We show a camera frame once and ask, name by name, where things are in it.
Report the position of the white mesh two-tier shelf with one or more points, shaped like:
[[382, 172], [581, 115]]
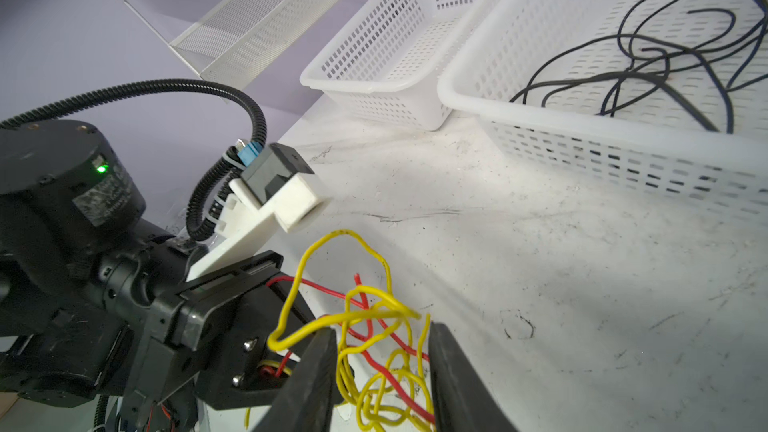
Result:
[[240, 6]]

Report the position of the left white plastic basket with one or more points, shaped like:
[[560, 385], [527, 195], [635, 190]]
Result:
[[385, 62]]

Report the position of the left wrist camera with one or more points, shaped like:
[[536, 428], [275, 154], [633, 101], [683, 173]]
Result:
[[278, 191]]

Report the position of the middle white plastic basket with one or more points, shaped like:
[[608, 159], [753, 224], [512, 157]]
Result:
[[666, 97]]

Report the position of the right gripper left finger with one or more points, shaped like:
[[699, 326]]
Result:
[[305, 402]]

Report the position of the white plastic basket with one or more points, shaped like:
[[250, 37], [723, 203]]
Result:
[[385, 62], [666, 97]]

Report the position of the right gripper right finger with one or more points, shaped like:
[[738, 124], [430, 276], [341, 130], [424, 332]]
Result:
[[461, 400]]

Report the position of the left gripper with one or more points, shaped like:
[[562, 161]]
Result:
[[97, 299]]

